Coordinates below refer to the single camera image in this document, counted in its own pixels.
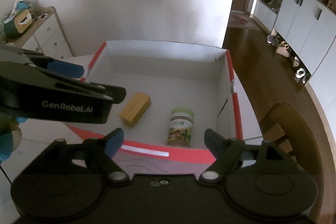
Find white drawer cabinet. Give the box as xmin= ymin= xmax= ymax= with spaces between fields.
xmin=12 ymin=6 xmax=74 ymax=60

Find yellow small box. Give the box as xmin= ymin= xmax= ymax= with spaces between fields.
xmin=119 ymin=92 xmax=151 ymax=128

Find pink white sneaker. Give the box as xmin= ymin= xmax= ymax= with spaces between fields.
xmin=276 ymin=41 xmax=290 ymax=58

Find green-lid jar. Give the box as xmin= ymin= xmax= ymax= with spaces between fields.
xmin=166 ymin=107 xmax=194 ymax=147

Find teal tissue box holder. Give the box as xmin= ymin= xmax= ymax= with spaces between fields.
xmin=3 ymin=1 xmax=33 ymax=39

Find white sunglasses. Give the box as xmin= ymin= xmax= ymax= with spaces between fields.
xmin=33 ymin=13 xmax=48 ymax=23

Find dark wooden chair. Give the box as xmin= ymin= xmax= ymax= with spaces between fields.
xmin=259 ymin=101 xmax=335 ymax=223

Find red cardboard box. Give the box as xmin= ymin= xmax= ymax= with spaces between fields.
xmin=64 ymin=40 xmax=244 ymax=164

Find white wall cabinet unit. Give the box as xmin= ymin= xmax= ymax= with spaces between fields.
xmin=253 ymin=0 xmax=336 ymax=114

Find red door mat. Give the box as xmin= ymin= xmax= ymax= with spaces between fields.
xmin=228 ymin=12 xmax=260 ymax=31

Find blue gloved hand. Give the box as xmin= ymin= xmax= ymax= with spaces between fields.
xmin=1 ymin=114 xmax=27 ymax=162

